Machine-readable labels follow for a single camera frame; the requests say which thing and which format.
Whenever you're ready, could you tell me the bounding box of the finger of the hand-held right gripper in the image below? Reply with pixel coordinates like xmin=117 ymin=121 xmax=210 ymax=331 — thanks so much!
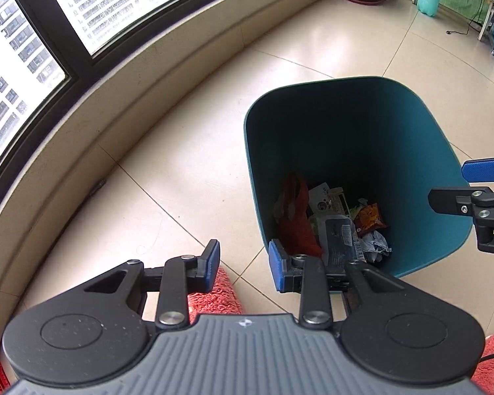
xmin=461 ymin=154 xmax=494 ymax=183
xmin=429 ymin=187 xmax=494 ymax=256

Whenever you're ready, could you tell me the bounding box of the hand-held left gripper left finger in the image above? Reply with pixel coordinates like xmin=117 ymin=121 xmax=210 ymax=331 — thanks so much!
xmin=84 ymin=239 xmax=221 ymax=330

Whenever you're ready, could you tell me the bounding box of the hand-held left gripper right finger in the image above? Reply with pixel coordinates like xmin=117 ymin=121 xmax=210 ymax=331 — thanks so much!
xmin=268 ymin=239 xmax=421 ymax=330

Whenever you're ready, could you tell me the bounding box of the orange plastic bag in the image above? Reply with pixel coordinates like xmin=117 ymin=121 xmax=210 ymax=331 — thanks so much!
xmin=274 ymin=173 xmax=324 ymax=258

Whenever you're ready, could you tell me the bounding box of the grey blue packet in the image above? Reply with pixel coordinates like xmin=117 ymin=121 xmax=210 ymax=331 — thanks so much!
xmin=318 ymin=214 xmax=368 ymax=274

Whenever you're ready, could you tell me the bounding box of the green white wrapper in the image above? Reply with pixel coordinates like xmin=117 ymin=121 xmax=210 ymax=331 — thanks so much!
xmin=348 ymin=197 xmax=369 ymax=219

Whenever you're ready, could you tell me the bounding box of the dark green trash bin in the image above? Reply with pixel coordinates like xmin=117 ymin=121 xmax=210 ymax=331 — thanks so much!
xmin=244 ymin=76 xmax=474 ymax=293

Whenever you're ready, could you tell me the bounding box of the black framed window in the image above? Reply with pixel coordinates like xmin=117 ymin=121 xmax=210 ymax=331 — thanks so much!
xmin=0 ymin=0 xmax=297 ymax=215

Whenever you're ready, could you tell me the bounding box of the black power cable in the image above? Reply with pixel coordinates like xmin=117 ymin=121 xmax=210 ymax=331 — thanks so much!
xmin=447 ymin=4 xmax=485 ymax=37

